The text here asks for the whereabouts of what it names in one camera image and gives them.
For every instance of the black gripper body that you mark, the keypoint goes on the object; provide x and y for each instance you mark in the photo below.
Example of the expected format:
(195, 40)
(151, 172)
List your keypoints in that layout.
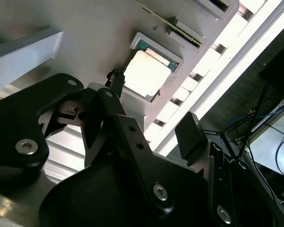
(97, 201)

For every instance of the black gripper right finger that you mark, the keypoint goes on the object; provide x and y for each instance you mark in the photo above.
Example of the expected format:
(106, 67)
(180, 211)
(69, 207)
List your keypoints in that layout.
(190, 137)

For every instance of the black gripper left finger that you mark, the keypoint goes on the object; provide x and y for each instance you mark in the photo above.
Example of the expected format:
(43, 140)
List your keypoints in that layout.
(19, 123)

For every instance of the silver square CPU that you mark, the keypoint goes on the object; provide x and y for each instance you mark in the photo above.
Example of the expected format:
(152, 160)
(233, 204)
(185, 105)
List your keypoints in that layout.
(144, 73)

